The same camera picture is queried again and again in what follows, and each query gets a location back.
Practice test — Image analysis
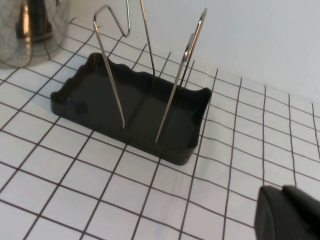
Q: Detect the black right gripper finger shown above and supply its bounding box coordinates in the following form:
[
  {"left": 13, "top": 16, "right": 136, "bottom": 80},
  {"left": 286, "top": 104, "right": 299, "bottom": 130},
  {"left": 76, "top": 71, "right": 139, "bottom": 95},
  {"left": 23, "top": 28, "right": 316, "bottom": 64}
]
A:
[{"left": 254, "top": 184, "right": 320, "bottom": 240}]

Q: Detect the stainless steel cooking pot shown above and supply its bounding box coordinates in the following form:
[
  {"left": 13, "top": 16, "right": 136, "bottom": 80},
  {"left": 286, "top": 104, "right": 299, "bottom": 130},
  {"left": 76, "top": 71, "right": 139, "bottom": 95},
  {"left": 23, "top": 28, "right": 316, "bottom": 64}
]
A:
[{"left": 0, "top": 0, "right": 73, "bottom": 70}]

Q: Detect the white black grid tablecloth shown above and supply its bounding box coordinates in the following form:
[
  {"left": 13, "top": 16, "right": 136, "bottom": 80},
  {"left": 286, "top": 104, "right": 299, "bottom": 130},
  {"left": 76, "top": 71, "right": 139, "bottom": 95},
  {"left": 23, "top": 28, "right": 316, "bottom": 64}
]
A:
[{"left": 0, "top": 19, "right": 320, "bottom": 240}]

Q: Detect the black tray wire lid rack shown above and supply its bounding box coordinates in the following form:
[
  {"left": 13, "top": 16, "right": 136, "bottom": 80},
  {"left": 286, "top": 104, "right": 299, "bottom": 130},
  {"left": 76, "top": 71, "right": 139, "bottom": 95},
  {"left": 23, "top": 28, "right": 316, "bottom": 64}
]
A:
[{"left": 50, "top": 0, "right": 213, "bottom": 167}]

